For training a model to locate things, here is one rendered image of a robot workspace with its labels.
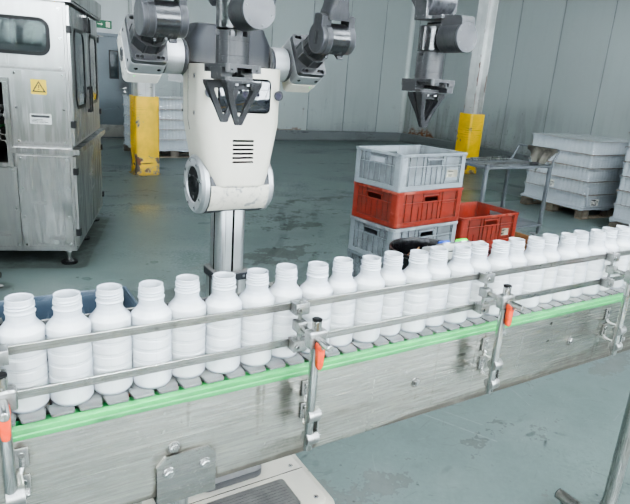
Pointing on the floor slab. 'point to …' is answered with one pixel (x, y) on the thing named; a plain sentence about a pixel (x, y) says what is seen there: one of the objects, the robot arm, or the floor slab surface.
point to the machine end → (40, 124)
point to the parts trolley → (508, 180)
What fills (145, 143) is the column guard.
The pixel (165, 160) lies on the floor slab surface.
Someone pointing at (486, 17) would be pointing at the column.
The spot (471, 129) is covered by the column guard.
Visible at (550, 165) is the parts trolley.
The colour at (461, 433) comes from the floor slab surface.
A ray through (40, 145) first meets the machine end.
